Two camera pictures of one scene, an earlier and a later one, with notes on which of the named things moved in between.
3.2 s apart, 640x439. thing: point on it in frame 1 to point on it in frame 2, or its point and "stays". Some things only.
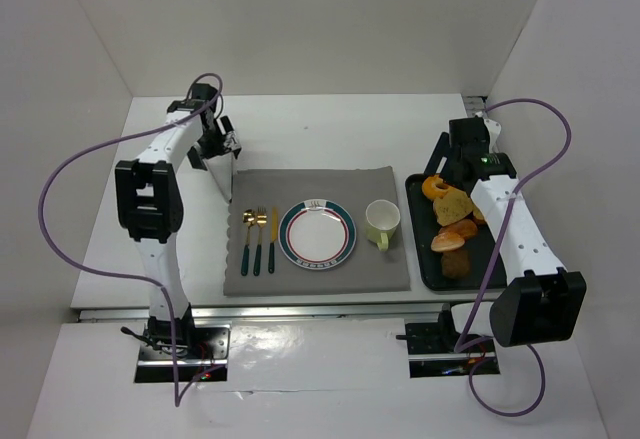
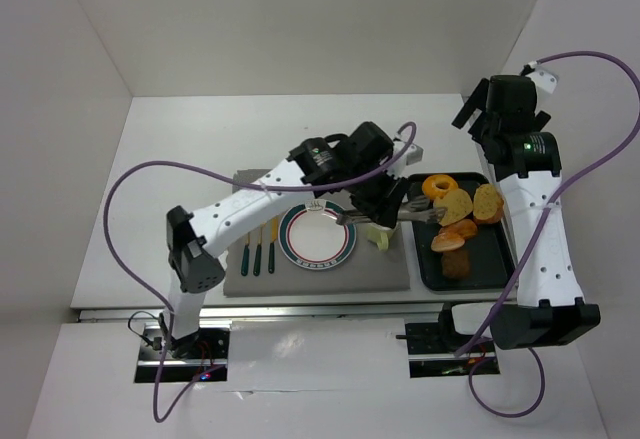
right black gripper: (445, 154) to (482, 122)
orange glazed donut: (434, 187) stays
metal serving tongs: (221, 168) to (411, 209)
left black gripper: (214, 144) to (382, 199)
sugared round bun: (446, 241) stays
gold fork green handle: (261, 220) stays
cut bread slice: (454, 206) stays
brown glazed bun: (465, 228) stays
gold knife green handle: (271, 262) stays
